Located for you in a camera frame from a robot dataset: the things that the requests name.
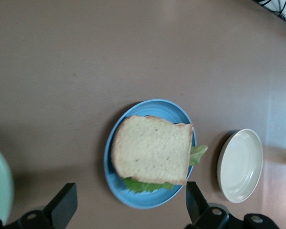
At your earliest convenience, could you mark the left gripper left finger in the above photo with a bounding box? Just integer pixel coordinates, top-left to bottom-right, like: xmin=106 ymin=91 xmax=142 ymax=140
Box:
xmin=0 ymin=183 xmax=78 ymax=229

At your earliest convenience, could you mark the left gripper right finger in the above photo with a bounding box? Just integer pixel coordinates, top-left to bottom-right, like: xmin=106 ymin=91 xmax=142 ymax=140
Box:
xmin=186 ymin=181 xmax=278 ymax=229

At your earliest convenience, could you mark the green lettuce leaf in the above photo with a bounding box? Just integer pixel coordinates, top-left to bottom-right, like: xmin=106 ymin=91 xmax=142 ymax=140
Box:
xmin=123 ymin=144 xmax=209 ymax=194

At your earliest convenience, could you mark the toasted white bread slice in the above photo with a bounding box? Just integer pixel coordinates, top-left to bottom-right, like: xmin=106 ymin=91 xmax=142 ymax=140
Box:
xmin=112 ymin=115 xmax=195 ymax=186

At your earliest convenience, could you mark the beige plate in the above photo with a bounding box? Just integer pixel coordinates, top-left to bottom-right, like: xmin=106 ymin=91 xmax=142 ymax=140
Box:
xmin=216 ymin=128 xmax=264 ymax=204

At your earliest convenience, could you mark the light green plate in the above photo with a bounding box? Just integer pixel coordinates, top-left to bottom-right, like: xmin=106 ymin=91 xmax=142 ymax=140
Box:
xmin=0 ymin=140 xmax=15 ymax=226

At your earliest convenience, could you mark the blue plate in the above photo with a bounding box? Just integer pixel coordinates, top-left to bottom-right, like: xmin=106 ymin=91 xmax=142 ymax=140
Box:
xmin=103 ymin=99 xmax=198 ymax=210

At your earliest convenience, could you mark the tangled black cable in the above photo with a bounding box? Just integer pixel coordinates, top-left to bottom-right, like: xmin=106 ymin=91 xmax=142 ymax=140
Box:
xmin=251 ymin=0 xmax=286 ymax=27

